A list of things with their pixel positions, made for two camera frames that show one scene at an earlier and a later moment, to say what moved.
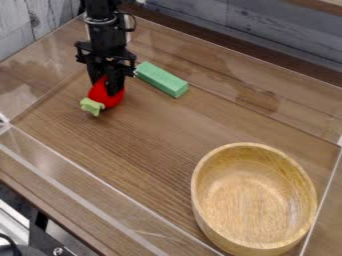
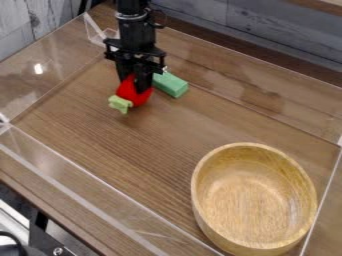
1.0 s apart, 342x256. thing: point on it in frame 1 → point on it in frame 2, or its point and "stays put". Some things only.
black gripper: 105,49 → 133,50
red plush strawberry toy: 100,98 → 128,97
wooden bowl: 255,198 stays put
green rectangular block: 161,79 stays put
